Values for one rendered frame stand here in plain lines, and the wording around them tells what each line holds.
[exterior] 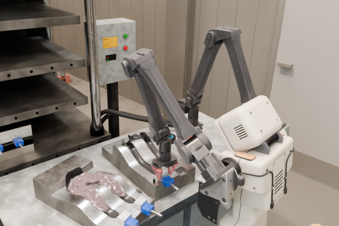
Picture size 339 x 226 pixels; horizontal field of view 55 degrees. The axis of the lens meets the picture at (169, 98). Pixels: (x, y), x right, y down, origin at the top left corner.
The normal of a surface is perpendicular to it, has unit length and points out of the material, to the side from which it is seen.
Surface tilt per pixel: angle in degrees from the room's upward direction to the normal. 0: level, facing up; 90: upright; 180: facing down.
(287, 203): 0
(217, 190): 90
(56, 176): 0
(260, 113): 48
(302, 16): 90
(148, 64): 60
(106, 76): 90
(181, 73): 90
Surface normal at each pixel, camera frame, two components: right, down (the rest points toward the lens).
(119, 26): 0.64, 0.32
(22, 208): 0.04, -0.92
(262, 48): -0.67, 0.26
